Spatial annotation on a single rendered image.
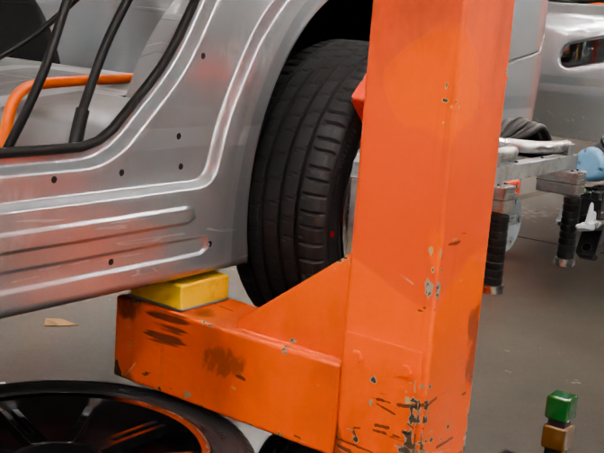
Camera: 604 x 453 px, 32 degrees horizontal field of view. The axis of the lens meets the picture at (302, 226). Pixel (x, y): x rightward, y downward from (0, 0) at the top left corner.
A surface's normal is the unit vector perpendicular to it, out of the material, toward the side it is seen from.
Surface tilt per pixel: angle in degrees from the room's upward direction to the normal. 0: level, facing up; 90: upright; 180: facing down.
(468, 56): 90
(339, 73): 36
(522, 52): 90
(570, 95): 100
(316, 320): 90
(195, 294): 90
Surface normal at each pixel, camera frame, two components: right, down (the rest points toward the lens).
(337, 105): -0.41, -0.54
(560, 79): -0.41, 0.15
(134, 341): -0.60, 0.11
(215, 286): 0.80, 0.18
